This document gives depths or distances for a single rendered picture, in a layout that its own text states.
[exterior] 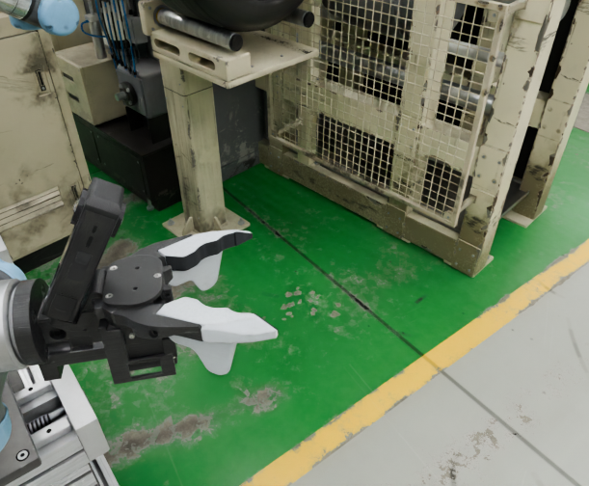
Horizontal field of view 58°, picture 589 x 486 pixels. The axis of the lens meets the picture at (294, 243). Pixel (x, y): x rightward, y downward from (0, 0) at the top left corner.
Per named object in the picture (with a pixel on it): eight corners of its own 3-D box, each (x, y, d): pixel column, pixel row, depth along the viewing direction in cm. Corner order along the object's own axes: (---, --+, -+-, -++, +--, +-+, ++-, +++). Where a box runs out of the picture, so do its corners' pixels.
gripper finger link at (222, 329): (281, 375, 43) (185, 344, 46) (278, 318, 40) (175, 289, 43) (262, 403, 40) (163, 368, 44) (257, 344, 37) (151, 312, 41)
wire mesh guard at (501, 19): (268, 138, 225) (261, -47, 181) (271, 136, 226) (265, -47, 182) (453, 228, 176) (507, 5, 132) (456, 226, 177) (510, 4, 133)
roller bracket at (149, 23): (143, 35, 160) (136, 0, 154) (242, 8, 182) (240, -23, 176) (148, 38, 158) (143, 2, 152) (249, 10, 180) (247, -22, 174)
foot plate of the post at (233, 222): (162, 226, 227) (160, 218, 224) (211, 200, 241) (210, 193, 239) (200, 254, 212) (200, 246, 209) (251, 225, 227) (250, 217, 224)
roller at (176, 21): (152, 11, 156) (165, 5, 158) (157, 26, 159) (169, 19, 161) (229, 38, 137) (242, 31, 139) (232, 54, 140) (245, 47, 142)
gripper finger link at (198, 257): (235, 263, 57) (164, 304, 51) (230, 214, 54) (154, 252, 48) (255, 274, 55) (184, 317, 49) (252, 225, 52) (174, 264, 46)
